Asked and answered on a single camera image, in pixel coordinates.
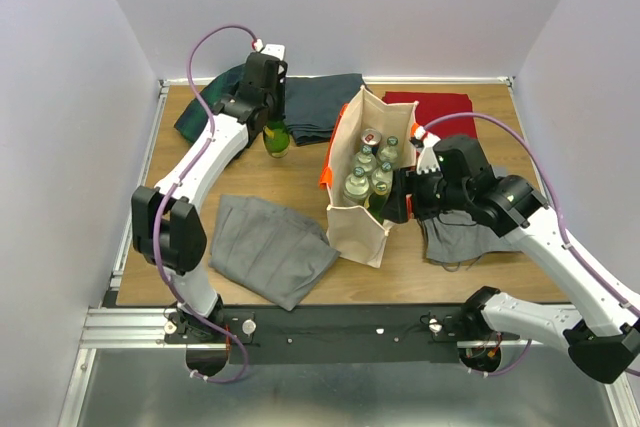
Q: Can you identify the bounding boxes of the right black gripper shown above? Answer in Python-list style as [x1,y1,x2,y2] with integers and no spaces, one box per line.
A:
[377,162,470,222]

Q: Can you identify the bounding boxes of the green glass bottle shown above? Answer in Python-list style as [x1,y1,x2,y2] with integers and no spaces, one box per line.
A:
[263,120,290,158]
[365,183,390,224]

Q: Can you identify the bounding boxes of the beige canvas bag orange handles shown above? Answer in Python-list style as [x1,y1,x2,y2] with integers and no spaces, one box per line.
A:
[319,87,417,268]

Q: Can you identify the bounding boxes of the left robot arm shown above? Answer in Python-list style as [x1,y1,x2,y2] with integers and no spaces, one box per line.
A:
[131,44,287,342]

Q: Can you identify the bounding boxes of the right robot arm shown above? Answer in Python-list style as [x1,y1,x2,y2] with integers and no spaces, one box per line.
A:
[382,135,639,384]

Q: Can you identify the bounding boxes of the clear soda water bottle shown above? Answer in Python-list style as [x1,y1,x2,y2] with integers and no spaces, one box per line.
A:
[343,166,370,205]
[351,144,378,175]
[370,161,393,189]
[377,136,400,165]

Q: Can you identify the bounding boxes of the grey folded cloth right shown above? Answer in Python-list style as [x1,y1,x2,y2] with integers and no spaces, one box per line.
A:
[420,211,516,272]

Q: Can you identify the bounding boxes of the grey folded cloth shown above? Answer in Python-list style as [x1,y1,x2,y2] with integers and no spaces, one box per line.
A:
[209,195,340,311]
[420,211,516,272]

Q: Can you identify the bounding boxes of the dark blue folded cloth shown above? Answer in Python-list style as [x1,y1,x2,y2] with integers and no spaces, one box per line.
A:
[285,73,364,147]

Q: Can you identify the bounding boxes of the red top drink can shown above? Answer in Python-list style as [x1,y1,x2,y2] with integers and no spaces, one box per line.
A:
[360,128,382,151]

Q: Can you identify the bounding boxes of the red folded cloth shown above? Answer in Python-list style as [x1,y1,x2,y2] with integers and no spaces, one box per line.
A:
[382,91,477,139]

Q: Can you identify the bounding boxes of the green plaid cloth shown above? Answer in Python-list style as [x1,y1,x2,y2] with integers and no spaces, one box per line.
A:
[173,65,249,143]

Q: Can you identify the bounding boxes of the grey folded cloth left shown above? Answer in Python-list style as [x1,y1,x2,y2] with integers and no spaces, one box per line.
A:
[209,195,340,311]

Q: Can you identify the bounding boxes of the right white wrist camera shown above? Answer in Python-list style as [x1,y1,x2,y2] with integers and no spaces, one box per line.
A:
[410,126,440,175]

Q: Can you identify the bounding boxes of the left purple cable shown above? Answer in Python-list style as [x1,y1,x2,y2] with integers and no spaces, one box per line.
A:
[152,24,264,384]

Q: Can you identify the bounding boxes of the black mounting base plate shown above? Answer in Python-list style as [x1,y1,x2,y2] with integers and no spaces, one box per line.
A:
[164,302,531,367]

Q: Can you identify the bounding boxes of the aluminium frame rail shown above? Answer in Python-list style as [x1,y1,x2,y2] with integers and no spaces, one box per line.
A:
[57,309,174,427]

